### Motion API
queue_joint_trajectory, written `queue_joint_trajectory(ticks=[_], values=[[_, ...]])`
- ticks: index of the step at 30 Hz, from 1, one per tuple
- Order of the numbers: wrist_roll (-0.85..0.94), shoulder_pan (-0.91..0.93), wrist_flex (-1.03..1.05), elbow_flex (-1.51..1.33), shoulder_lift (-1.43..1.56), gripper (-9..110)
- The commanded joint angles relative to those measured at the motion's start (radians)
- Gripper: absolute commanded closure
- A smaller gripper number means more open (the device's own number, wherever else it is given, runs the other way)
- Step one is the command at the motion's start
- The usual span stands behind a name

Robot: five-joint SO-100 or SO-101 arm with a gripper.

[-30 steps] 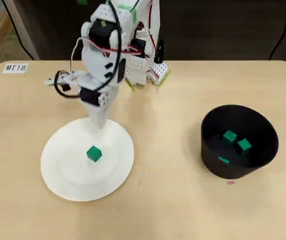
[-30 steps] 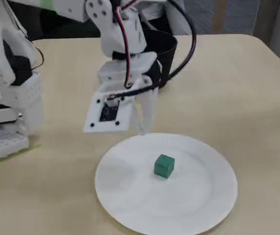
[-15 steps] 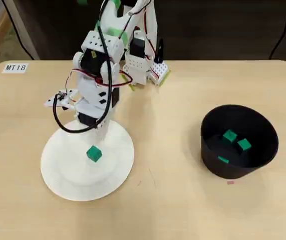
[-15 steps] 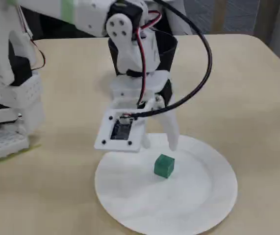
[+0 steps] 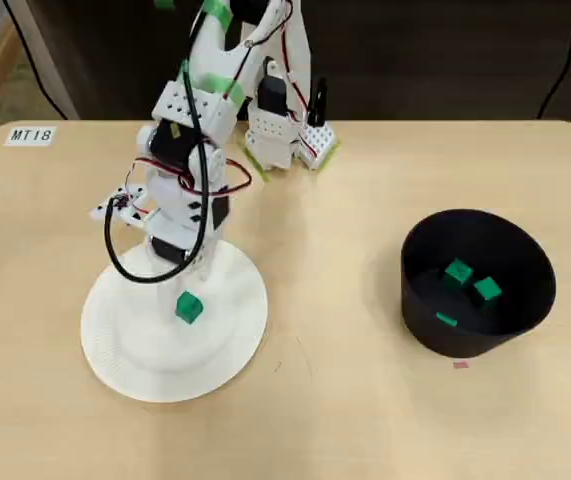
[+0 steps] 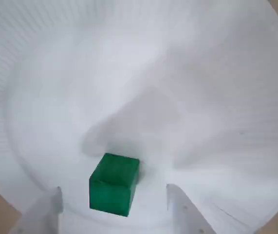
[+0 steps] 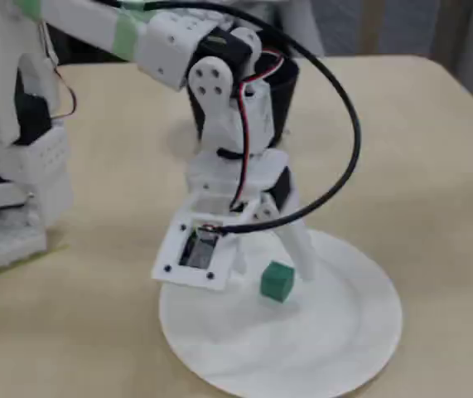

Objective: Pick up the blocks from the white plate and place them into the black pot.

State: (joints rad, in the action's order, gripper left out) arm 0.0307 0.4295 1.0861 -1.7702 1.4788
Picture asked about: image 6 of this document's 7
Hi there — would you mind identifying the green cube block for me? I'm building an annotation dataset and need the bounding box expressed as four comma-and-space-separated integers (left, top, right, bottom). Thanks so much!
89, 153, 140, 217

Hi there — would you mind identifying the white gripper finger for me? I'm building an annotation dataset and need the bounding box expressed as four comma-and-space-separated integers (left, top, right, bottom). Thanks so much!
167, 183, 218, 234
8, 186, 64, 234

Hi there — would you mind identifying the white round plate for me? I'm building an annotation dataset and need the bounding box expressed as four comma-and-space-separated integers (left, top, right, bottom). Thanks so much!
0, 0, 278, 234

